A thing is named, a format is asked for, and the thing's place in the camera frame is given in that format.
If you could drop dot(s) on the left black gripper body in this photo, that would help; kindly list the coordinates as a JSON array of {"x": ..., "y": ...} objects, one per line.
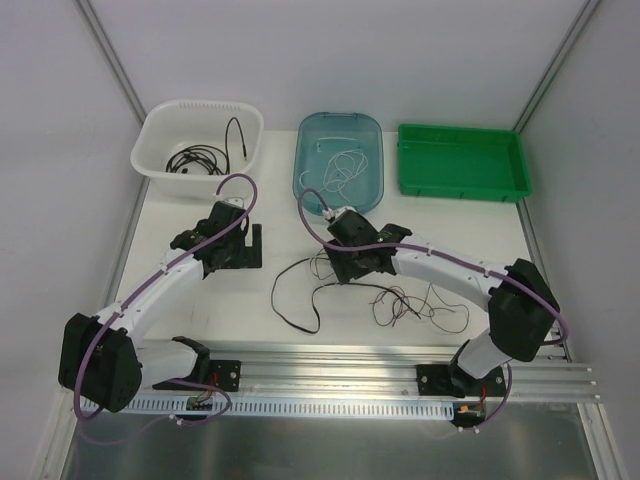
[{"x": 240, "y": 251}]

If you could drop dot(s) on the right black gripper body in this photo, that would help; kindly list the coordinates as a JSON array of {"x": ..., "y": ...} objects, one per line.
[{"x": 347, "y": 267}]

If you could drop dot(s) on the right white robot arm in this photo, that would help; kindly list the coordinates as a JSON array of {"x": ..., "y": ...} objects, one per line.
[{"x": 520, "y": 306}]

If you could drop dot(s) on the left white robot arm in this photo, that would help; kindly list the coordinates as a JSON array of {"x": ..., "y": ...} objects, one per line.
[{"x": 105, "y": 357}]

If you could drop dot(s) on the blue translucent plastic container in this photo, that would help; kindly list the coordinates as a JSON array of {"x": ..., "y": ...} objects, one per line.
[{"x": 340, "y": 155}]

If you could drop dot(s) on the green plastic tray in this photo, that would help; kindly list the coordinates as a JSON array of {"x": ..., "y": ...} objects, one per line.
[{"x": 461, "y": 163}]

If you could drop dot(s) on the white translucent plastic tub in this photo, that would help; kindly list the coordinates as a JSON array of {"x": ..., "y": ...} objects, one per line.
[{"x": 187, "y": 148}]

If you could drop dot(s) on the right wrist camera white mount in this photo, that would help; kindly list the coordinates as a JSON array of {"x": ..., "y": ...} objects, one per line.
[{"x": 330, "y": 215}]

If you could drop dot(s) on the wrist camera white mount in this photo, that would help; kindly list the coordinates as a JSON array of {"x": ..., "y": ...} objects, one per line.
[
  {"x": 237, "y": 201},
  {"x": 330, "y": 215}
]

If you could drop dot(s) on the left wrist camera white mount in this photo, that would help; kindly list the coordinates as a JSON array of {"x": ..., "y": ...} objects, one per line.
[{"x": 237, "y": 201}]

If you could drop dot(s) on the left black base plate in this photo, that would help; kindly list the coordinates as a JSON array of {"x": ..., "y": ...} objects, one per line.
[{"x": 222, "y": 374}]

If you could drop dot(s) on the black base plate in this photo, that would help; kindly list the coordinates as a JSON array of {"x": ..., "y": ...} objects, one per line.
[
  {"x": 445, "y": 380},
  {"x": 222, "y": 374}
]

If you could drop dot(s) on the white slotted cable duct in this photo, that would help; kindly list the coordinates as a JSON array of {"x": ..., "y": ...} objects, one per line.
[{"x": 293, "y": 407}]

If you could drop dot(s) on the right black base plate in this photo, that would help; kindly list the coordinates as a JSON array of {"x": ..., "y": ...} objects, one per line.
[{"x": 445, "y": 380}]

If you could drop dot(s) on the aluminium mounting rail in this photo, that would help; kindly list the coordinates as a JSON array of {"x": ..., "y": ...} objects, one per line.
[{"x": 388, "y": 372}]

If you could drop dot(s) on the aluminium corner post left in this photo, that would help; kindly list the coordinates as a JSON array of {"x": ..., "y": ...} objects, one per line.
[{"x": 109, "y": 54}]

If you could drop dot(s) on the aluminium corner post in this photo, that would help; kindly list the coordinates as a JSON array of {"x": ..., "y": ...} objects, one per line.
[
  {"x": 109, "y": 54},
  {"x": 579, "y": 24}
]

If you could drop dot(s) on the aluminium corner post right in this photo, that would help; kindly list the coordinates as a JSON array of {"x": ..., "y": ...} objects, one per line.
[{"x": 579, "y": 24}]

